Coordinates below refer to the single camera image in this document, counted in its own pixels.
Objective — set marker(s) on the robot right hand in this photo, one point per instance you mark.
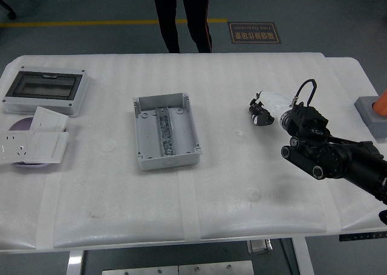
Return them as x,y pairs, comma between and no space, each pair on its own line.
275,102

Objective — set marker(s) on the black cylindrical battery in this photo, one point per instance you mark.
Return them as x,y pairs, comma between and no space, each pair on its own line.
254,108

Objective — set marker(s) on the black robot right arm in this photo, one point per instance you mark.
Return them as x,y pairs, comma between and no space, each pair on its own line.
332,160

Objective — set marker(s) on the grey open junction box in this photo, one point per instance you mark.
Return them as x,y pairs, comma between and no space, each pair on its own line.
183,130

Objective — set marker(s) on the grey box with dark window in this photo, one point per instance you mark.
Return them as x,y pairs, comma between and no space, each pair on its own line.
18,102

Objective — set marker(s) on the person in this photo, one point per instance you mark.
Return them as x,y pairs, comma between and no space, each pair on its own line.
167,18

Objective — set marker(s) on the grey square block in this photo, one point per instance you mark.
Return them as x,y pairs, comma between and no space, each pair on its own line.
370,121

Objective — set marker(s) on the white foam table mat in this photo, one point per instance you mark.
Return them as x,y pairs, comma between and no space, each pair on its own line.
211,181

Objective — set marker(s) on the orange cone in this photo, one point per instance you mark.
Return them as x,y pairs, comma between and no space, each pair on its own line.
381,104

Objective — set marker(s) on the black office chair base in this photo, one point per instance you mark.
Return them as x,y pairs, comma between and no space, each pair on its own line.
11,14

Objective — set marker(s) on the white table leg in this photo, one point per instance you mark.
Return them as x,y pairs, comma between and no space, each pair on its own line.
74,264
303,257

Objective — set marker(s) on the black label strip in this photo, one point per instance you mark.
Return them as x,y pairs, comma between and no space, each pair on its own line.
362,236

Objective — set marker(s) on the grey metal floor plate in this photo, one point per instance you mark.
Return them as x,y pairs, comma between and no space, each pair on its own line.
216,268
139,271

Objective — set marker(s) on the purple round disc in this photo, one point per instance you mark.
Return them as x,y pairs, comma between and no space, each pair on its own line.
21,124

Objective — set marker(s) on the white tape strip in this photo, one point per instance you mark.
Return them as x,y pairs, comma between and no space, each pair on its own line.
48,211

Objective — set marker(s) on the metal DIN rail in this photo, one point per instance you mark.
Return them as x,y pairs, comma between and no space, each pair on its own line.
165,127

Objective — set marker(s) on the grey metal table bracket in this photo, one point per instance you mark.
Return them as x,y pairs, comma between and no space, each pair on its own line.
259,246

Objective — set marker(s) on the white blank switch panel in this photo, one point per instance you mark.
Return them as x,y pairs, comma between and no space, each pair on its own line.
48,119

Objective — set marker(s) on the white wide switch panel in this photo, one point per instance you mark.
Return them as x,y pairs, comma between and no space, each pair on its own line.
45,146

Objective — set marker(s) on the white wall socket panel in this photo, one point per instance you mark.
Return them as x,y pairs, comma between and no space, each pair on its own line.
12,148

